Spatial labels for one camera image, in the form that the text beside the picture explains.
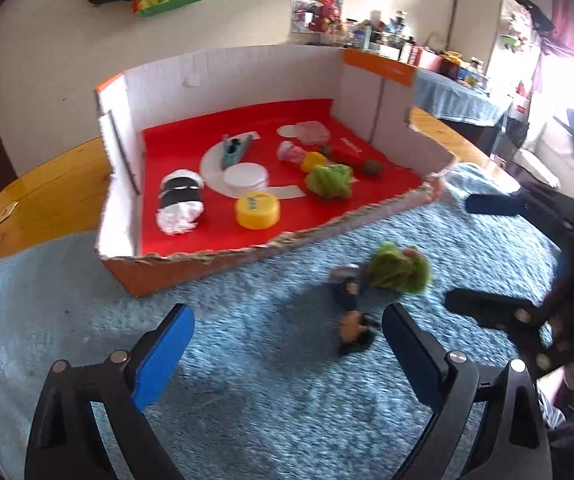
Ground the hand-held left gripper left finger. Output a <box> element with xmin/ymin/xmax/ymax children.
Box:
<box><xmin>24</xmin><ymin>303</ymin><xmax>196</xmax><ymax>480</ymax></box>

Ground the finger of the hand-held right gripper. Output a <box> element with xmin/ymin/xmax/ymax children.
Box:
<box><xmin>444</xmin><ymin>287</ymin><xmax>574</xmax><ymax>377</ymax></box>
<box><xmin>466</xmin><ymin>189</ymin><xmax>574</xmax><ymax>228</ymax></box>

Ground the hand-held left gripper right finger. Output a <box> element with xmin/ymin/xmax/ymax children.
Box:
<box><xmin>381</xmin><ymin>302</ymin><xmax>553</xmax><ymax>480</ymax></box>

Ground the small dark figure toy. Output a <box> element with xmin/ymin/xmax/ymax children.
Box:
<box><xmin>329</xmin><ymin>265</ymin><xmax>368</xmax><ymax>311</ymax></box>
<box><xmin>337</xmin><ymin>310</ymin><xmax>380</xmax><ymax>356</ymax></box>

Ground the green plush lettuce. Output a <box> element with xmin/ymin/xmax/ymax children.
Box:
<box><xmin>304</xmin><ymin>163</ymin><xmax>354</xmax><ymax>200</ymax></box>
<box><xmin>364</xmin><ymin>242</ymin><xmax>433</xmax><ymax>296</ymax></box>

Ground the yellow round lid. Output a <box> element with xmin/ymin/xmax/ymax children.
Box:
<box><xmin>234</xmin><ymin>191</ymin><xmax>283</xmax><ymax>230</ymax></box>

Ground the white and orange cardboard box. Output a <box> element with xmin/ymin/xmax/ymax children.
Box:
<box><xmin>94</xmin><ymin>42</ymin><xmax>458</xmax><ymax>298</ymax></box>

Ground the blue fluffy rug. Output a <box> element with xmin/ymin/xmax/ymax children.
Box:
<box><xmin>0</xmin><ymin>162</ymin><xmax>574</xmax><ymax>480</ymax></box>

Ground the blue cloth cover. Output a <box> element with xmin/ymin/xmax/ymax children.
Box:
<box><xmin>412</xmin><ymin>67</ymin><xmax>505</xmax><ymax>128</ymax></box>

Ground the red sausage toy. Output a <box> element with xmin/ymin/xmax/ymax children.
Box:
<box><xmin>317</xmin><ymin>144</ymin><xmax>385</xmax><ymax>178</ymax></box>

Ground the black and white sushi plush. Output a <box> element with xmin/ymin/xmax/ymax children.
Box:
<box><xmin>156</xmin><ymin>169</ymin><xmax>204</xmax><ymax>236</ymax></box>

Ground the white cabinet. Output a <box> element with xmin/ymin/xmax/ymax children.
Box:
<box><xmin>452</xmin><ymin>0</ymin><xmax>543</xmax><ymax>91</ymax></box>

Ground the small yellow toy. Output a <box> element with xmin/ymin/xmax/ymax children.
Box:
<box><xmin>300</xmin><ymin>151</ymin><xmax>328</xmax><ymax>173</ymax></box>

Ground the shelf of assorted small items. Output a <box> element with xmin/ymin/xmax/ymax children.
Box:
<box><xmin>342</xmin><ymin>7</ymin><xmax>490</xmax><ymax>86</ymax></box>

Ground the pale pink lid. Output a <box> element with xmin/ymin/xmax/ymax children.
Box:
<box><xmin>294</xmin><ymin>120</ymin><xmax>329</xmax><ymax>147</ymax></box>

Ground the white round disc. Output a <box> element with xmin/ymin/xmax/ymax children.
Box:
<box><xmin>223</xmin><ymin>162</ymin><xmax>269</xmax><ymax>196</ymax></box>

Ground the pink and white toy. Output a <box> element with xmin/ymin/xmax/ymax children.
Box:
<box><xmin>277</xmin><ymin>141</ymin><xmax>307</xmax><ymax>165</ymax></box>

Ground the teal toy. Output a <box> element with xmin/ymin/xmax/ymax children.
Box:
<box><xmin>219</xmin><ymin>134</ymin><xmax>255</xmax><ymax>170</ymax></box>

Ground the red dragon figure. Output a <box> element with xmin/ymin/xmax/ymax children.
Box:
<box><xmin>312</xmin><ymin>0</ymin><xmax>340</xmax><ymax>31</ymax></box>

